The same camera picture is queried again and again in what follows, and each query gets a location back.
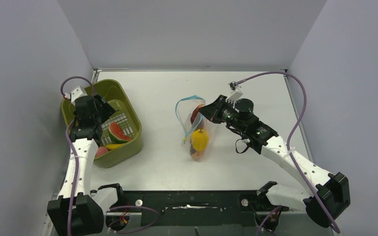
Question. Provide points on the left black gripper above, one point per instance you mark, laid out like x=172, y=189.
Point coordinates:
x=107, y=110

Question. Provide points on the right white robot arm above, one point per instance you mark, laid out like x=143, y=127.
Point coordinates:
x=326, y=196

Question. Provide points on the yellow toy bell pepper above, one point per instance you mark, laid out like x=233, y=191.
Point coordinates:
x=199, y=140

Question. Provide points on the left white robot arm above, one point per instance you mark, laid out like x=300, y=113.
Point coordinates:
x=74, y=212

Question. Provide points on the pink toy peach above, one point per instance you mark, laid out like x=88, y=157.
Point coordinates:
x=101, y=151

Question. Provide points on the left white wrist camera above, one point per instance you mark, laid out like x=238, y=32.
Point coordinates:
x=76, y=93

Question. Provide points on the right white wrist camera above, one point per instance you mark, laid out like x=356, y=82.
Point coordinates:
x=235, y=93

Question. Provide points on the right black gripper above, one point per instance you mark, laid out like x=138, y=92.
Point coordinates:
x=212, y=112

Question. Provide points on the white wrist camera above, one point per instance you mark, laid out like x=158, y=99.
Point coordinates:
x=76, y=93
x=235, y=93

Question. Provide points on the toy watermelon slice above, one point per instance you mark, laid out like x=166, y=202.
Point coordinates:
x=117, y=135

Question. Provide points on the olive green plastic bin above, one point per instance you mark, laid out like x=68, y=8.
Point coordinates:
x=124, y=116

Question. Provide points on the yellow toy banana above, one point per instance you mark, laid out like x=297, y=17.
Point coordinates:
x=113, y=146

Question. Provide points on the clear zip top bag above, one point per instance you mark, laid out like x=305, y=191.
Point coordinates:
x=183, y=110

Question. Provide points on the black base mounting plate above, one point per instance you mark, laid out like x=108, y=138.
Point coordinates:
x=187, y=208

